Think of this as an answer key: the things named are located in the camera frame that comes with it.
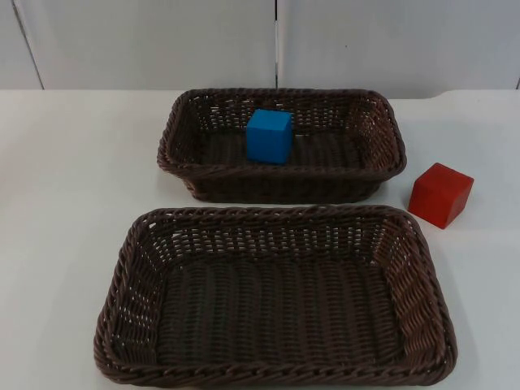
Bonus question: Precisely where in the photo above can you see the blue cube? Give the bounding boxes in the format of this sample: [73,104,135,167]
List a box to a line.
[245,108,294,167]

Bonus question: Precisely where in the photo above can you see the dark brown wicker basket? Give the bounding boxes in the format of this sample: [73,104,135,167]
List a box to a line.
[93,205,459,390]
[156,85,408,206]

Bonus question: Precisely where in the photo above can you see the red cube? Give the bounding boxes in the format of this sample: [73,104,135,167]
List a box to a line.
[407,162,475,227]

